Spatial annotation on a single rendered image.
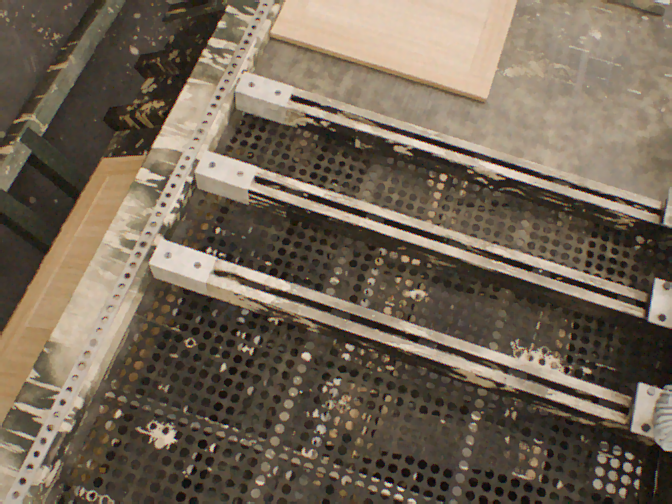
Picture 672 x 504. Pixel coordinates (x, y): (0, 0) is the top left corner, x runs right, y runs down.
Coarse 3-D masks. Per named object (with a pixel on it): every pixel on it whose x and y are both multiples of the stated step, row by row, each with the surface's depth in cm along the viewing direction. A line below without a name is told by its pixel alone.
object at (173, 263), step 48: (192, 288) 159; (240, 288) 154; (288, 288) 154; (336, 336) 156; (384, 336) 151; (432, 336) 152; (480, 384) 153; (528, 384) 149; (576, 384) 149; (624, 432) 150
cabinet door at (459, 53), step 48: (288, 0) 195; (336, 0) 197; (384, 0) 198; (432, 0) 199; (480, 0) 200; (336, 48) 189; (384, 48) 190; (432, 48) 192; (480, 48) 192; (480, 96) 186
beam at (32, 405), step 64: (256, 0) 191; (256, 64) 188; (192, 128) 173; (128, 192) 164; (192, 192) 170; (128, 256) 158; (64, 320) 151; (128, 320) 156; (0, 448) 139; (64, 448) 143
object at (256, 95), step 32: (256, 96) 175; (288, 96) 175; (320, 96) 176; (320, 128) 177; (352, 128) 173; (384, 128) 176; (416, 128) 174; (416, 160) 176; (448, 160) 172; (480, 160) 171; (512, 160) 172; (512, 192) 174; (544, 192) 170; (576, 192) 169; (608, 192) 169; (608, 224) 173; (640, 224) 169
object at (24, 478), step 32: (256, 32) 185; (224, 96) 176; (192, 160) 168; (160, 224) 161; (128, 288) 154; (96, 352) 148; (64, 384) 145; (64, 416) 142; (32, 448) 139; (32, 480) 137
